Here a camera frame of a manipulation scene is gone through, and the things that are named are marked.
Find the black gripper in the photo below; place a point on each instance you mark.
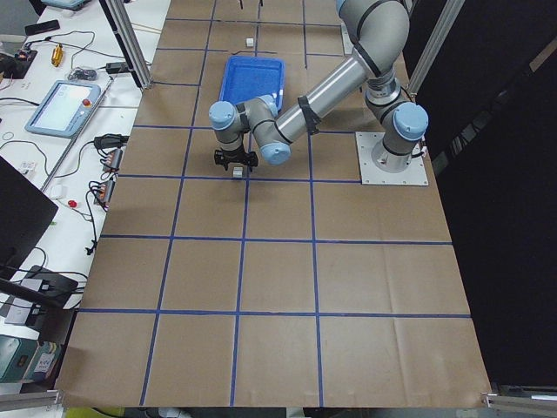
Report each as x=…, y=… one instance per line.
x=235, y=156

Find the teach pendant tablet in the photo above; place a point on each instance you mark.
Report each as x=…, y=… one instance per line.
x=65, y=109

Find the blue plastic tray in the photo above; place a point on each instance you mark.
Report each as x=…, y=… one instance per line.
x=249, y=77

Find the black power adapter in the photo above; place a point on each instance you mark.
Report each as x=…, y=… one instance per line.
x=117, y=68

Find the yellow brass tool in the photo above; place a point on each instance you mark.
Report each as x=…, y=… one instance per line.
x=57, y=55

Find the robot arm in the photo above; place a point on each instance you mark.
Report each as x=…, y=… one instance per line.
x=378, y=30

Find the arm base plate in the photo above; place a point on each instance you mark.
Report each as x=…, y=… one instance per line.
x=378, y=166

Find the aluminium frame post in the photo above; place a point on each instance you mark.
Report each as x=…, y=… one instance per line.
x=122, y=30

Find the black phone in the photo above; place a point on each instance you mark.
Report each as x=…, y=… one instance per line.
x=43, y=27

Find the brown paper table cover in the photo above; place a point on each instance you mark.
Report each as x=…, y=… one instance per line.
x=295, y=286

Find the black monitor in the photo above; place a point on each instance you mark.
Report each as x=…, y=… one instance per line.
x=25, y=215

